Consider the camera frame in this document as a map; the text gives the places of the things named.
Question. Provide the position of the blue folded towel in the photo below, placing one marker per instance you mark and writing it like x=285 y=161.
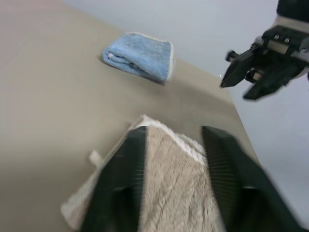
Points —
x=144 y=55

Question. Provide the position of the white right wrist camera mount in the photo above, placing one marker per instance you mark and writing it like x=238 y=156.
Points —
x=289 y=21

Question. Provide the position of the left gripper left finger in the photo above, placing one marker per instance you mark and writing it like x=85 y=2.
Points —
x=116 y=193

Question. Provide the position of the beige towel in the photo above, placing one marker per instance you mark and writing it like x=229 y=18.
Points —
x=173 y=183

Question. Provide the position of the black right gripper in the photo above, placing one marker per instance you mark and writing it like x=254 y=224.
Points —
x=277 y=62

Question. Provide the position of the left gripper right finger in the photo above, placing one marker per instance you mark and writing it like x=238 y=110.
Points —
x=241 y=193

